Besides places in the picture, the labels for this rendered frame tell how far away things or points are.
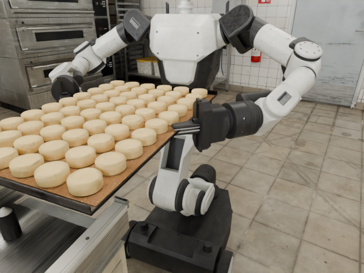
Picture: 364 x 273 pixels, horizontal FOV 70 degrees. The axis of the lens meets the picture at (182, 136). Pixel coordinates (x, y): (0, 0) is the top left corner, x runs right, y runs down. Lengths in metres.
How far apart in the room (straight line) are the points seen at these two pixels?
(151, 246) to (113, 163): 1.02
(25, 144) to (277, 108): 0.54
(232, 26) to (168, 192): 0.68
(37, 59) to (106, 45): 2.62
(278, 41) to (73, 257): 0.81
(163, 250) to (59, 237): 0.86
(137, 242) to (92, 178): 1.07
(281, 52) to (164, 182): 0.66
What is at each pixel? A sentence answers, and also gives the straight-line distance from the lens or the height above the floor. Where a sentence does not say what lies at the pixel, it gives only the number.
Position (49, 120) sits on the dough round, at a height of 1.01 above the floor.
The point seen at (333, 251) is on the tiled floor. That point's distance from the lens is 1.85.
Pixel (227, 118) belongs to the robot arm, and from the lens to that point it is 0.61.
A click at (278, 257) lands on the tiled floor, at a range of 1.70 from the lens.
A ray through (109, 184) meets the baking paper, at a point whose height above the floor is 1.00.
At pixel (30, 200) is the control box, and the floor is 0.84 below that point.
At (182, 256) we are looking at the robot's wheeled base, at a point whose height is 0.19.
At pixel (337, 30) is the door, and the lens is 4.41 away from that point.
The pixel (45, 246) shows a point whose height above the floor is 0.84.
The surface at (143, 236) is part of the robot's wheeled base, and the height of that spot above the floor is 0.21.
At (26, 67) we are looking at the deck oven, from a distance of 3.72.
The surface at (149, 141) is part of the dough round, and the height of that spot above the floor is 1.01.
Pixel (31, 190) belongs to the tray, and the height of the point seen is 1.00.
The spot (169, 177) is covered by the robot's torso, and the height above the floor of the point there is 0.61.
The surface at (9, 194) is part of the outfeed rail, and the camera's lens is 0.71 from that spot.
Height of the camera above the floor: 1.23
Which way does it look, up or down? 25 degrees down
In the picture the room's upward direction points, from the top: straight up
